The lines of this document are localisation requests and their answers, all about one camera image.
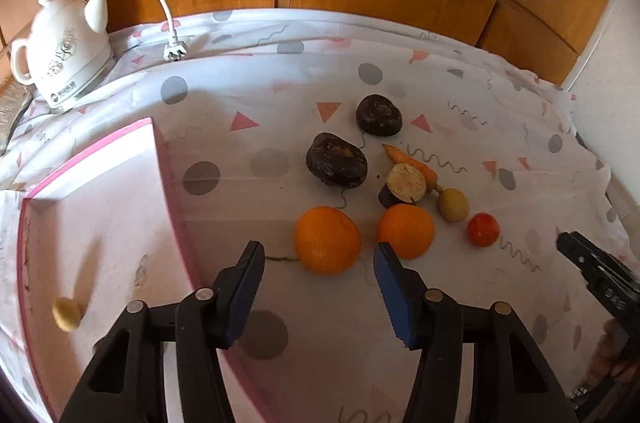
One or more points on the small yellow round fruit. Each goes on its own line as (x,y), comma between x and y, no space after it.
(66,314)

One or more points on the pink-rimmed white box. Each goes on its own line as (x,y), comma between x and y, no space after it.
(115,223)

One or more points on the white electric kettle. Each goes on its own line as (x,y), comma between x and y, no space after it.
(62,48)

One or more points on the small orange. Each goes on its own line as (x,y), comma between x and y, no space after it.
(406,230)

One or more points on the large orange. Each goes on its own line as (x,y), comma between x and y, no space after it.
(327,240)

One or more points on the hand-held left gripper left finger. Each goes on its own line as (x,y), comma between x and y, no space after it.
(239,303)

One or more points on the yellow-green small potato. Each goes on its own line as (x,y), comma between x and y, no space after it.
(453,204)

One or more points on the cut eggplant piece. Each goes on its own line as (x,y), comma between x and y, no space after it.
(404,185)

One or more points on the large dark brown fruit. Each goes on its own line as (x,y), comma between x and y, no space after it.
(337,160)

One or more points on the embossed gold tissue box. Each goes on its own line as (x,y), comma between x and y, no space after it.
(9,113)

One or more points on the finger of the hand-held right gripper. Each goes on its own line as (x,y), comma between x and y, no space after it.
(595,270)

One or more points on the small dark brown fruit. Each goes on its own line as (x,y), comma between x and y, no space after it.
(379,114)

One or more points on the orange carrot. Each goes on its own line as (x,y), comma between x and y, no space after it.
(417,163)

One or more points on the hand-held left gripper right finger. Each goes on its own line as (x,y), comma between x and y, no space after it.
(392,288)

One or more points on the red tomato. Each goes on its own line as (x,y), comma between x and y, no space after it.
(483,229)

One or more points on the person's right hand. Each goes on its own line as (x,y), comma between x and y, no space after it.
(617,353)

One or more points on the patterned white tablecloth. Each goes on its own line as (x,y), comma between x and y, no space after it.
(300,78)

